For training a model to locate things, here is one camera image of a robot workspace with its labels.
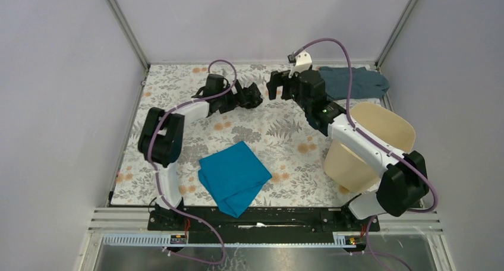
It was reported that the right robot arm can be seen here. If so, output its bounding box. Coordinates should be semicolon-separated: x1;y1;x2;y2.
266;69;434;231

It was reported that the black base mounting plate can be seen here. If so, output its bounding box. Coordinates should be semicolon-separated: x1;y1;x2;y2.
147;205;380;241

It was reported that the white slotted cable duct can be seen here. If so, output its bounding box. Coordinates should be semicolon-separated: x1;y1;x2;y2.
103;232;360;250

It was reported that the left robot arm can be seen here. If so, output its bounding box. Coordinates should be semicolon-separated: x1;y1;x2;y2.
138;74;262;230

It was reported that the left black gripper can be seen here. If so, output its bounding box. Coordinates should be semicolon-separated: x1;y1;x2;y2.
215;78;248;113

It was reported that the dark teal crumpled cloth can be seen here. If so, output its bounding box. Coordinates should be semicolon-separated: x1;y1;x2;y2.
318;66;390;100

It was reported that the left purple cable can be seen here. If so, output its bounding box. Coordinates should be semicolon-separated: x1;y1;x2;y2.
146;59;238;266

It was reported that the bright blue folded cloth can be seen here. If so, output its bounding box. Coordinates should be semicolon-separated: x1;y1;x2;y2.
198;141;272;218

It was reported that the floral patterned table mat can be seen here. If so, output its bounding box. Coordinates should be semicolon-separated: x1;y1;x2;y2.
110;63;353;207

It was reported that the beige plastic trash bin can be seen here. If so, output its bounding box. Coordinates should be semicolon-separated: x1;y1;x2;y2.
323;102;415;193

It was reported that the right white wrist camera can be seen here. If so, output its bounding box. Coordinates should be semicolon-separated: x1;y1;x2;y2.
288;51;313;78

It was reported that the black trash bag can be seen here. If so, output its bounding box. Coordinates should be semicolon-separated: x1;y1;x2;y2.
234;81;263;109

